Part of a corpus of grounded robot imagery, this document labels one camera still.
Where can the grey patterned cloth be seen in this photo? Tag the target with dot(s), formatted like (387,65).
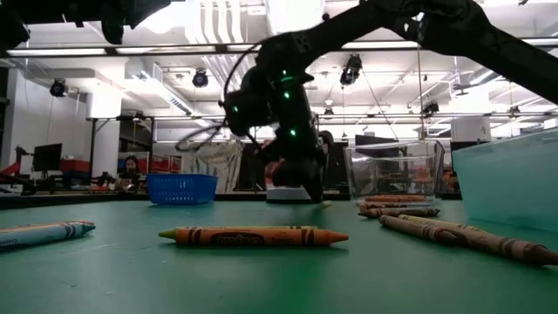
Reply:
(213,168)

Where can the clear plastic container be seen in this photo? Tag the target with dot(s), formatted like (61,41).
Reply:
(392,174)

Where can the person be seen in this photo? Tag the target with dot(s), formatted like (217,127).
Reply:
(131,168)

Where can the red-orange crayon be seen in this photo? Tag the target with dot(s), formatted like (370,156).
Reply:
(388,205)
(379,199)
(414,197)

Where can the teal plastic bin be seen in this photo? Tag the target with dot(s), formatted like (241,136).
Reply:
(514,183)

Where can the black monitor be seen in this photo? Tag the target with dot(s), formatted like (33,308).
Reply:
(370,139)
(48,157)

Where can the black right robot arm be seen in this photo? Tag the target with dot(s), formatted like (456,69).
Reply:
(479,39)

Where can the blue plastic basket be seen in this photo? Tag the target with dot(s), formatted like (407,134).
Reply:
(183,189)

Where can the blue crayon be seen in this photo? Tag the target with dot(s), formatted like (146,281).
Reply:
(43,235)

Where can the black overhead beam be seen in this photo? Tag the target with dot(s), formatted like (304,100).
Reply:
(111,51)

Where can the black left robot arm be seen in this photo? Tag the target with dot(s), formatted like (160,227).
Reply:
(11,26)

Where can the thin metal rod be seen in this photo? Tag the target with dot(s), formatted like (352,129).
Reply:
(420,87)

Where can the black ceiling spotlight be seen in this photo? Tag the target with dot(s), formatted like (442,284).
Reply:
(350,72)
(200,79)
(58,88)
(516,75)
(430,108)

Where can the black metal rack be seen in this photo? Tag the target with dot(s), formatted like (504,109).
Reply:
(92,144)

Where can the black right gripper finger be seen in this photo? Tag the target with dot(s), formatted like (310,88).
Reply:
(317,187)

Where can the black panel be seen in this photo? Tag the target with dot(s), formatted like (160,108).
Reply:
(338,168)
(248,174)

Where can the white box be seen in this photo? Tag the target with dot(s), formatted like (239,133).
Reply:
(471,129)

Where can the red-orange backdrop cloth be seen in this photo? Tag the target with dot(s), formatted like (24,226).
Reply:
(272,171)

